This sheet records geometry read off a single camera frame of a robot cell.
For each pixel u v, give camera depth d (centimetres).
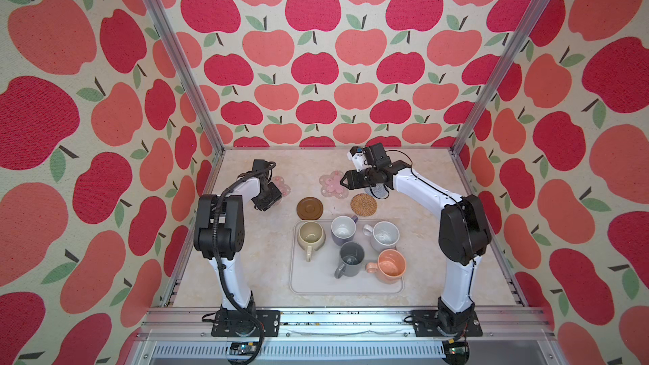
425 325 73
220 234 52
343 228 92
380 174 70
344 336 73
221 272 56
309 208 99
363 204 101
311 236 90
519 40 83
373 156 75
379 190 80
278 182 110
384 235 91
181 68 91
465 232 52
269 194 86
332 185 107
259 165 82
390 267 84
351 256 86
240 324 69
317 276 82
